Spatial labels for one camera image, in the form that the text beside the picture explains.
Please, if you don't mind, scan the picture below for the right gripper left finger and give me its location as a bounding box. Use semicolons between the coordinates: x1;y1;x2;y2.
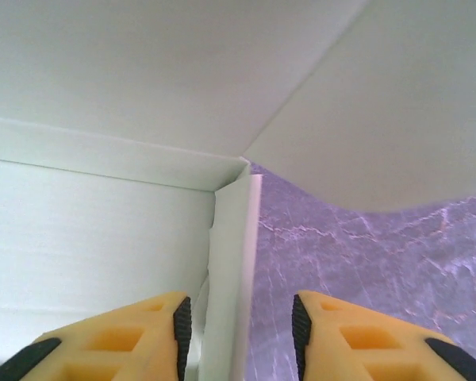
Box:
0;291;193;381

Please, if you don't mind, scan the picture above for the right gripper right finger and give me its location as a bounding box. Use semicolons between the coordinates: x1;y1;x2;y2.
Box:
292;289;476;381

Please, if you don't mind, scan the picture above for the pale green paper box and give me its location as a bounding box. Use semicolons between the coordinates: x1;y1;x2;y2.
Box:
0;0;476;381

